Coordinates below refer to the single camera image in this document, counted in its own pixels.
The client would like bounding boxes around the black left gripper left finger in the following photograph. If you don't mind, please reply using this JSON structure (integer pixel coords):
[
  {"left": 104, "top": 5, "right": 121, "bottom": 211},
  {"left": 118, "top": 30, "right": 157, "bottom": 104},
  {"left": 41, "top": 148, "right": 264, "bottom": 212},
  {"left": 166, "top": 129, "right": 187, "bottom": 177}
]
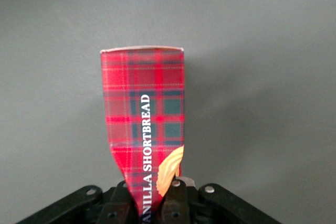
[{"left": 16, "top": 180, "right": 137, "bottom": 224}]

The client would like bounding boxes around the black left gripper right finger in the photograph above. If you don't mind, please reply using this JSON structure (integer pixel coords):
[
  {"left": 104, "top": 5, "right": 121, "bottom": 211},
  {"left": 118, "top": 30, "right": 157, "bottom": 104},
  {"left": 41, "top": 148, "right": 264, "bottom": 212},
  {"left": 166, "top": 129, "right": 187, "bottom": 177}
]
[{"left": 160, "top": 176, "right": 282, "bottom": 224}]

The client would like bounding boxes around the red tartan shortbread cookie box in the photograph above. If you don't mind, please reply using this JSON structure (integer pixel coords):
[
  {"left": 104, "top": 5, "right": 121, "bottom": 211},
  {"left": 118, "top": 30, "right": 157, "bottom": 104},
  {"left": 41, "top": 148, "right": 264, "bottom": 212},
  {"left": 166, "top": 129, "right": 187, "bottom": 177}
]
[{"left": 99, "top": 46, "right": 185, "bottom": 224}]

